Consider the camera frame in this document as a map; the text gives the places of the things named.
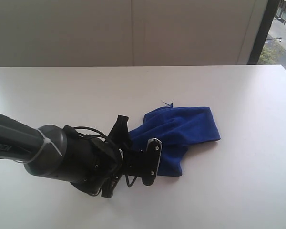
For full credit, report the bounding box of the white cable tie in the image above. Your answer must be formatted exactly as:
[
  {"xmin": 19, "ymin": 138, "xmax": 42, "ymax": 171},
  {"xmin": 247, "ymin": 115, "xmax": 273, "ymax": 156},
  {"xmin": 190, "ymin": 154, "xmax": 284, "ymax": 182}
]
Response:
[{"xmin": 14, "ymin": 128, "xmax": 64, "ymax": 164}]

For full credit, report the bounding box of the dark window frame post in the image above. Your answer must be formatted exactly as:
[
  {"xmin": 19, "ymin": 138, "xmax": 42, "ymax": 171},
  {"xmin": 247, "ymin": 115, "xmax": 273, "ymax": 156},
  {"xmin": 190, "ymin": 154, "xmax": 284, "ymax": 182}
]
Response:
[{"xmin": 247, "ymin": 0, "xmax": 279, "ymax": 65}]

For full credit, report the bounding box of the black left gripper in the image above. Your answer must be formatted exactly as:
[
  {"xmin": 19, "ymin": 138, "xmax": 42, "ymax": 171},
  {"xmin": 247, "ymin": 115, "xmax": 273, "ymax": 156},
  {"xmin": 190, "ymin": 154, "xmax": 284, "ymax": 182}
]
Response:
[{"xmin": 104, "ymin": 115, "xmax": 148, "ymax": 198}]

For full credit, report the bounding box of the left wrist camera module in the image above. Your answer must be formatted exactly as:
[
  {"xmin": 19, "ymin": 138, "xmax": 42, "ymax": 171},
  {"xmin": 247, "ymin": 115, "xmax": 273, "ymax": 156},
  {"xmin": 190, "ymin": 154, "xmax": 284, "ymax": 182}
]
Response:
[{"xmin": 141, "ymin": 138, "xmax": 162, "ymax": 186}]

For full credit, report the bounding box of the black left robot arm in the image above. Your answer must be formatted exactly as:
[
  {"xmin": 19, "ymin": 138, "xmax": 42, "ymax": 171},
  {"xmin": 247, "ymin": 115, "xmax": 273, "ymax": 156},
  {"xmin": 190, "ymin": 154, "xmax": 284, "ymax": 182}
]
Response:
[{"xmin": 0, "ymin": 114, "xmax": 157, "ymax": 198}]

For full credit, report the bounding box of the blue towel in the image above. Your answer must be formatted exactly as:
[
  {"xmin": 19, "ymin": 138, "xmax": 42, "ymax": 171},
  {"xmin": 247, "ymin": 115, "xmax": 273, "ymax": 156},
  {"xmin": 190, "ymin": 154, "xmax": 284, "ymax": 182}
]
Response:
[{"xmin": 129, "ymin": 106, "xmax": 221, "ymax": 177}]

